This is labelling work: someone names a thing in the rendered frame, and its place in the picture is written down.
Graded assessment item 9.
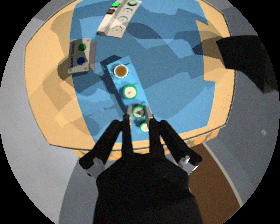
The blue rectangular tube holder block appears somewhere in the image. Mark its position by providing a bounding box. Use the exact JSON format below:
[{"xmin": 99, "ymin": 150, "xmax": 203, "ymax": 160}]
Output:
[{"xmin": 107, "ymin": 56, "xmax": 149, "ymax": 134}]

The blue flat mat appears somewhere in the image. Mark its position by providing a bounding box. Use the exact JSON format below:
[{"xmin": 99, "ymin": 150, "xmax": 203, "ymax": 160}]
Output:
[{"xmin": 70, "ymin": 0, "xmax": 216, "ymax": 144}]

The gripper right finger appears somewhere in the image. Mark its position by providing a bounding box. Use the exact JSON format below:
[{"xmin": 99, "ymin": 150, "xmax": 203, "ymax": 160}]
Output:
[{"xmin": 145, "ymin": 106, "xmax": 202, "ymax": 180}]

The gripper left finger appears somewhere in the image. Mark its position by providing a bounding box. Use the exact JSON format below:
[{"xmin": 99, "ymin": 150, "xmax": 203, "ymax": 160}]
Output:
[{"xmin": 79, "ymin": 105, "xmax": 137, "ymax": 182}]

